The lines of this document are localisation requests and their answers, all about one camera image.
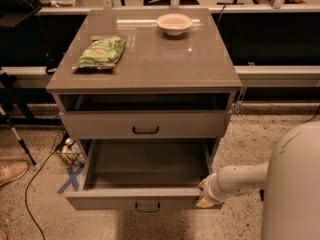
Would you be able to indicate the black tripod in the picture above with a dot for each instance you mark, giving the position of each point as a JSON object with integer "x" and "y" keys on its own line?
{"x": 14, "y": 110}

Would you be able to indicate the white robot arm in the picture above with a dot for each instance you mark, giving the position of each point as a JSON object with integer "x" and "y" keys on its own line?
{"x": 290, "y": 181}

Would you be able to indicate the grey drawer cabinet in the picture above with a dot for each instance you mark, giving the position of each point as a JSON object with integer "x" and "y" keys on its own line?
{"x": 156, "y": 72}

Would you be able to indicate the wire basket with bottles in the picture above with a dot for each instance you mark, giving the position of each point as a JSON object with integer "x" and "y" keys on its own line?
{"x": 67, "y": 149}

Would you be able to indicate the grey drawer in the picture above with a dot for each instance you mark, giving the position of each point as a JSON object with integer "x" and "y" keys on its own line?
{"x": 146, "y": 175}
{"x": 132, "y": 125}

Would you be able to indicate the tan shoe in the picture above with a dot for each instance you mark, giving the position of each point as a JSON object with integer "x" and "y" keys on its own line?
{"x": 12, "y": 172}

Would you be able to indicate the blue tape cross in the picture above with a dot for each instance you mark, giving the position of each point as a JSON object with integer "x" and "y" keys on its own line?
{"x": 72, "y": 181}

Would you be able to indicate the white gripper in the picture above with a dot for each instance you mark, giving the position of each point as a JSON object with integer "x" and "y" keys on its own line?
{"x": 210, "y": 189}

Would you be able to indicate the white bowl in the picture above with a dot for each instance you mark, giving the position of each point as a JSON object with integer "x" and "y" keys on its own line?
{"x": 174, "y": 24}

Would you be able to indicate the green chip bag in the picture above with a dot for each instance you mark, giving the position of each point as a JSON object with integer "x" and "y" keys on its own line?
{"x": 102, "y": 53}

